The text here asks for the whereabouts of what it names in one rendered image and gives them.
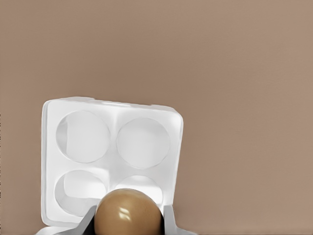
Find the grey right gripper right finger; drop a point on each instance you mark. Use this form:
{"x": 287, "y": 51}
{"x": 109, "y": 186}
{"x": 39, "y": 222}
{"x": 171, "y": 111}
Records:
{"x": 169, "y": 220}

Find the white egg box lid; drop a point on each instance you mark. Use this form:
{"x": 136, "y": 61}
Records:
{"x": 110, "y": 159}

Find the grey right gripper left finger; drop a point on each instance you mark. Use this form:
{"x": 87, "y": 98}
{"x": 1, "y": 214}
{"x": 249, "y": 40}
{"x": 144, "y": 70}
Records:
{"x": 86, "y": 221}

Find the white egg box base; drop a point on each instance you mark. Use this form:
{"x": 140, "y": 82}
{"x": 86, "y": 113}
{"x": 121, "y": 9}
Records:
{"x": 52, "y": 231}

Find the brown egg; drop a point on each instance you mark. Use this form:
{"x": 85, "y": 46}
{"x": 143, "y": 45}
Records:
{"x": 128, "y": 213}

